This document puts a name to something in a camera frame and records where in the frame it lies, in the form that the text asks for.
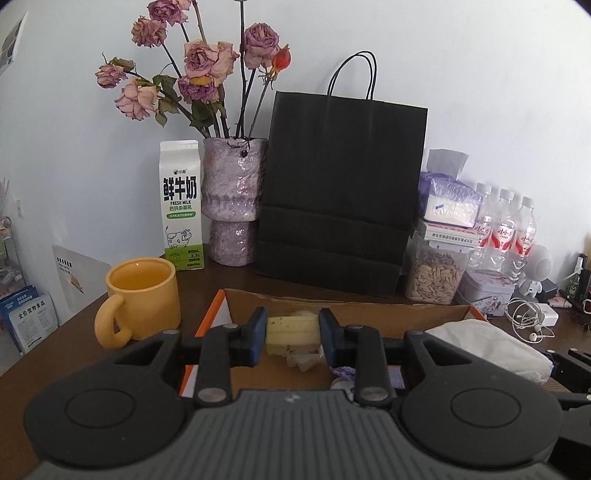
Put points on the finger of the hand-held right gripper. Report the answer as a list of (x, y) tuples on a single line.
[(581, 357), (577, 378)]

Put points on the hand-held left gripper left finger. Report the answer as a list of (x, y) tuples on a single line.
[(258, 340)]

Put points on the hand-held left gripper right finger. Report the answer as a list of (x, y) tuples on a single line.
[(328, 340)]

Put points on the pale yellow speckled block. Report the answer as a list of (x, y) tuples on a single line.
[(293, 334)]

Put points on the red pumpkin print cardboard box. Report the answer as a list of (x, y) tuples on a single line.
[(369, 318)]

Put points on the white round disc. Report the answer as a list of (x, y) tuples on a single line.
[(342, 386)]

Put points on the purple knitted cloth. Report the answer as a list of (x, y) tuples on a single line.
[(397, 378)]

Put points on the white cloth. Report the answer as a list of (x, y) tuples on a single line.
[(485, 346)]

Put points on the white charger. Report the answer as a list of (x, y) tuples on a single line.
[(547, 316)]

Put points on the black power adapter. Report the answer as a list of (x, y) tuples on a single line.
[(549, 290)]

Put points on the black upright device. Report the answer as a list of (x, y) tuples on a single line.
[(579, 281)]

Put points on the white robot-shaped speaker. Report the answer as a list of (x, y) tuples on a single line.
[(538, 267)]

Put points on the grey printed tin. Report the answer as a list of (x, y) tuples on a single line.
[(485, 293)]

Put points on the yellow mug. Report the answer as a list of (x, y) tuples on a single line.
[(147, 304)]

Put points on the clear seed container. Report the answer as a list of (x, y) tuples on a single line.
[(434, 277)]

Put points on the white green milk carton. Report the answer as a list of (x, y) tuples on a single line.
[(181, 207)]

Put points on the black paper bag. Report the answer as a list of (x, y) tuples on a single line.
[(341, 184)]

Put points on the white flat box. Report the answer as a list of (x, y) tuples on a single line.
[(445, 235)]

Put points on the purple textured vase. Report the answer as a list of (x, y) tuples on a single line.
[(233, 184)]

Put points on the purple tissue pack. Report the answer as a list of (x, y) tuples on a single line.
[(450, 203)]

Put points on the white panel board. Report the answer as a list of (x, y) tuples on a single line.
[(83, 277)]

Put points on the blue white leaflet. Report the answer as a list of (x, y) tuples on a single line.
[(30, 321)]

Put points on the dried rose bouquet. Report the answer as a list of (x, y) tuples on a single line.
[(203, 60)]

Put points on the wall poster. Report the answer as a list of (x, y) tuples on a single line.
[(11, 41)]

